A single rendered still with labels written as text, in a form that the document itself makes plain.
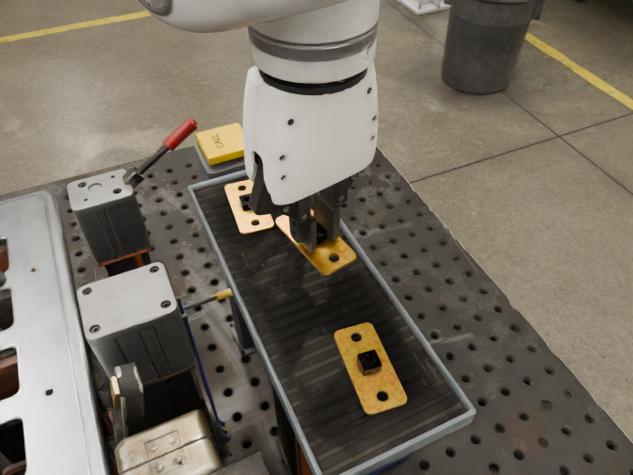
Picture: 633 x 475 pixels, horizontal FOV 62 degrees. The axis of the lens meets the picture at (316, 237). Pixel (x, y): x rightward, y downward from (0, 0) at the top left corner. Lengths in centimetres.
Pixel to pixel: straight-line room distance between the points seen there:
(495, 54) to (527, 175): 71
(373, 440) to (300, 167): 22
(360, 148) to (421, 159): 217
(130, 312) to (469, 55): 260
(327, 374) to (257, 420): 50
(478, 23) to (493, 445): 227
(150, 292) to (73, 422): 17
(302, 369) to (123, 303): 23
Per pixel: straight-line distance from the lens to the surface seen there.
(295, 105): 36
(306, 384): 47
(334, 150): 40
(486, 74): 305
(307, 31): 32
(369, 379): 47
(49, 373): 73
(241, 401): 98
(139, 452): 55
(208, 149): 70
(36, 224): 91
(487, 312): 112
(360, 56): 35
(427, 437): 45
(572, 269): 227
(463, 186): 248
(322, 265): 47
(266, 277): 53
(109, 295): 62
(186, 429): 55
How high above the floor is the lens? 157
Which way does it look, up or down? 47 degrees down
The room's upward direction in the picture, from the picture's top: straight up
